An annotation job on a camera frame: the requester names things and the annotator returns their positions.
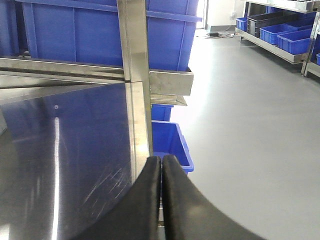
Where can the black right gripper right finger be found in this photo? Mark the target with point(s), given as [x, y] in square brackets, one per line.
[189, 215]

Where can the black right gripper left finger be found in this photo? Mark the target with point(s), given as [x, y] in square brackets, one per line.
[136, 215]

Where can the blue bin under table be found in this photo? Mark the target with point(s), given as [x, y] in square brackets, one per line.
[168, 140]

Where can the large blue bin on rack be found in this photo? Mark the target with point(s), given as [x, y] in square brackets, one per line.
[87, 31]

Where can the blue bin on shelf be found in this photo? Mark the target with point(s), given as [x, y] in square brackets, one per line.
[296, 42]
[270, 34]

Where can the small blue bin far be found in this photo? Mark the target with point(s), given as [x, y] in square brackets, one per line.
[242, 23]

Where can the black bin on shelf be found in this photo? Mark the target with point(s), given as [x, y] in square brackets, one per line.
[255, 22]

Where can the blue bin on shelf front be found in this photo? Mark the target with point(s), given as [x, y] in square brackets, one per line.
[296, 42]

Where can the steel shelf rack right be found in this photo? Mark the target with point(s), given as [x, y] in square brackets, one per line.
[309, 13]

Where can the stainless steel rack frame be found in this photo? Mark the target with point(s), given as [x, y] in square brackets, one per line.
[143, 86]

